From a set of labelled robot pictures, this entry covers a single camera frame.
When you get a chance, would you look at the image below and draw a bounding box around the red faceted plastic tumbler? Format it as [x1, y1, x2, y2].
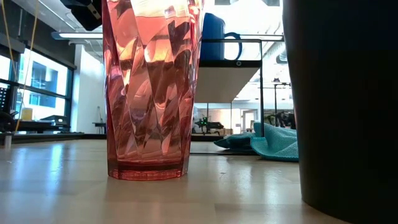
[101, 0, 205, 182]

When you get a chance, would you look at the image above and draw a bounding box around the blue mug with handle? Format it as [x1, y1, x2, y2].
[200, 12, 243, 62]

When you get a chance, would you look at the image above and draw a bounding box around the tall black cup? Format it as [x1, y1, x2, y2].
[282, 0, 398, 224]

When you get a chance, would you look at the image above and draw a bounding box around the black-framed wooden shelf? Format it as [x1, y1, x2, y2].
[190, 37, 264, 156]

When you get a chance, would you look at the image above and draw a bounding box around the long ceiling light strip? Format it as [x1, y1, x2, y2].
[51, 30, 104, 40]

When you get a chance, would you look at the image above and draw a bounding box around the black desk by window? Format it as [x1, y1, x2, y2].
[14, 114, 71, 134]

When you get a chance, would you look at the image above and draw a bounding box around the small background table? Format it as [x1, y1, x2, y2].
[92, 121, 108, 134]

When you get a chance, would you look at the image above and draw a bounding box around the black perforated panel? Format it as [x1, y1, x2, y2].
[0, 86, 9, 113]

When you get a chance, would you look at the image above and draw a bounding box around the black pole stand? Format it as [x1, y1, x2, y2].
[272, 77, 292, 129]

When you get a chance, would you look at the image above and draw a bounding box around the teal microfibre cloth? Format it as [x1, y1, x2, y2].
[213, 122, 299, 162]

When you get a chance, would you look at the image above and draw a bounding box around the yellow cable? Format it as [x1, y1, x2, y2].
[0, 0, 40, 133]

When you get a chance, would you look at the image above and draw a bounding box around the black window frame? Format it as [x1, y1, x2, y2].
[0, 46, 77, 134]

